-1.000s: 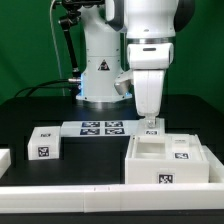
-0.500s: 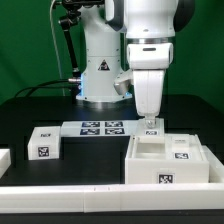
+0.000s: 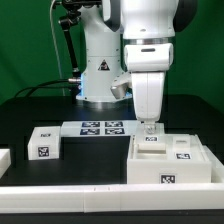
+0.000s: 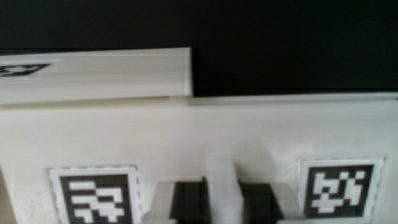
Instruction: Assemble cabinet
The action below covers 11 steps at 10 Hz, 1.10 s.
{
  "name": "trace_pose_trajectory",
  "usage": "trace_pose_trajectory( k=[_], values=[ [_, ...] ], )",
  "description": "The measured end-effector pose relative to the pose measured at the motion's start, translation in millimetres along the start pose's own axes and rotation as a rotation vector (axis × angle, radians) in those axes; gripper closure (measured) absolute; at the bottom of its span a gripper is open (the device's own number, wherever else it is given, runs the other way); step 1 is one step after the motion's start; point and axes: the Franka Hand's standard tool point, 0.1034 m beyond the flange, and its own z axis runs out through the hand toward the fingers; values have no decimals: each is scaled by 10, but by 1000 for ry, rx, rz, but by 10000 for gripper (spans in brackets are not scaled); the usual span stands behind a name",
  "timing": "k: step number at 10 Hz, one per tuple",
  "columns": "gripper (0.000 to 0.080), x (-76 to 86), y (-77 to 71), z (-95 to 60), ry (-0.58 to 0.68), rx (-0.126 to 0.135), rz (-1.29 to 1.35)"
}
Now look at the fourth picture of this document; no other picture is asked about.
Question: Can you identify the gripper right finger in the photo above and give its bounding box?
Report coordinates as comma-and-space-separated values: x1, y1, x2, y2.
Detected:
240, 182, 284, 224

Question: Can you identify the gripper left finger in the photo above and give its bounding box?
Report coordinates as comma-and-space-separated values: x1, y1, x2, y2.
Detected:
170, 179, 211, 224

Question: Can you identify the white cabinet door panel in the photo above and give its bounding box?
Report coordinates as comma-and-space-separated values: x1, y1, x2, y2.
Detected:
0, 93, 398, 224

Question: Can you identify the white cabinet body box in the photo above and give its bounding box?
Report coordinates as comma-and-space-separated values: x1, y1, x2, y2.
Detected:
0, 48, 192, 104

